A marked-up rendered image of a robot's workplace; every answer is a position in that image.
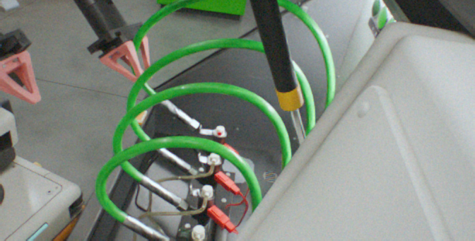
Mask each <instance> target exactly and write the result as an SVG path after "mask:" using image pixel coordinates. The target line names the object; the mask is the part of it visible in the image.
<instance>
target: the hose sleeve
mask: <svg viewBox="0 0 475 241"><path fill-rule="evenodd" d="M158 105H160V106H161V107H162V108H163V109H164V110H167V111H168V112H169V113H171V114H172V115H174V117H175V118H176V119H179V120H180V121H181V122H182V123H184V124H185V125H190V124H191V123H192V121H193V120H192V118H191V117H188V114H186V113H185V112H183V111H182V110H181V109H179V108H178V107H176V106H174V105H173V104H172V103H171V102H170V101H169V100H164V101H162V102H159V104H158Z"/></svg>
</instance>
